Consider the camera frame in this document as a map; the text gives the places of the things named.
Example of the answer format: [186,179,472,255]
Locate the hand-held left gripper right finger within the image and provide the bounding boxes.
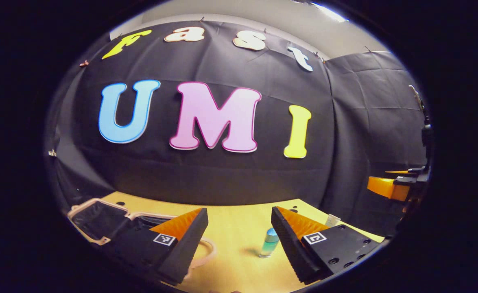
[271,206,382,285]

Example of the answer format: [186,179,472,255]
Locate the black backdrop cloth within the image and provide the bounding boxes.
[44,20,428,236]

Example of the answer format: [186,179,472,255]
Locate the long ceiling light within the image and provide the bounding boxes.
[310,2,350,23]

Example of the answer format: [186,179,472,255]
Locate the pink suitcase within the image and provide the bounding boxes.
[67,198,217,281]

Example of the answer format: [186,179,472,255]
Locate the blue translucent bottle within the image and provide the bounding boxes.
[258,227,280,259]

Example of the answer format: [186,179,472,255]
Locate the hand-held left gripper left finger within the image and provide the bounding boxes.
[105,208,210,286]

